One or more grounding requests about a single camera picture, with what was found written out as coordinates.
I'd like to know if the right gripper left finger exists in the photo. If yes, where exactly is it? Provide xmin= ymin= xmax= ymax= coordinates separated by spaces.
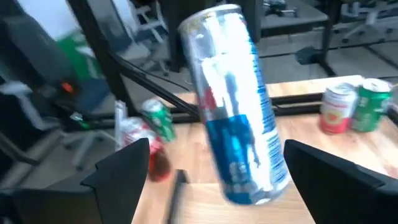
xmin=0 ymin=138 xmax=151 ymax=224

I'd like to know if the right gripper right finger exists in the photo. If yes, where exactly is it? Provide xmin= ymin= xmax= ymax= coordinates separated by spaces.
xmin=283 ymin=139 xmax=398 ymax=224

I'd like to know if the black office chair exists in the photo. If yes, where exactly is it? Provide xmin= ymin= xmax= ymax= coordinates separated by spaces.
xmin=0 ymin=12 xmax=118 ymax=187

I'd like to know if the white office chair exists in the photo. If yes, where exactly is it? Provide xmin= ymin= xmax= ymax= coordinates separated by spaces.
xmin=332 ymin=0 xmax=398 ymax=44

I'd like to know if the black aluminium rig frame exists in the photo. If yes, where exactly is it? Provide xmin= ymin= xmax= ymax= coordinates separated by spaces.
xmin=67 ymin=0 xmax=326 ymax=125

